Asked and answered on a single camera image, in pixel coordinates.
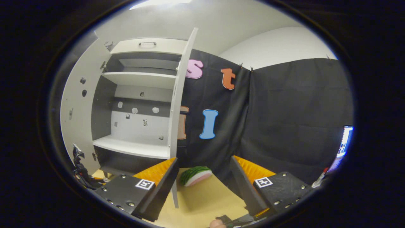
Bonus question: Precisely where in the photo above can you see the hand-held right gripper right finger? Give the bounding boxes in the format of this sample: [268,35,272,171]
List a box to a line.
[230,156,314,222]

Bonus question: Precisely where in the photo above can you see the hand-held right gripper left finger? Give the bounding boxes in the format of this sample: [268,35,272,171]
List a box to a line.
[95,158,179,223]

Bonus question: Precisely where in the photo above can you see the white cabinet door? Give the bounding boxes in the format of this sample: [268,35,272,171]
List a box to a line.
[167,27,199,209]
[60,38,112,175]

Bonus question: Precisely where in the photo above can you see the white and grey cabinet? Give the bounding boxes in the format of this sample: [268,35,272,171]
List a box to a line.
[91,38,190,178]

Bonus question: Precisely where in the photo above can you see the watermelon slice toy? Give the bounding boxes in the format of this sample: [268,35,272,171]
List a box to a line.
[180,166,213,187]

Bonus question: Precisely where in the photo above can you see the red tipped marker pen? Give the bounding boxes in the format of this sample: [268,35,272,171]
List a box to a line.
[312,167,329,188]

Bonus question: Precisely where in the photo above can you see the computer monitor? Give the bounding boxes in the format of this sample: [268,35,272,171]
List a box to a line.
[329,126,354,173]

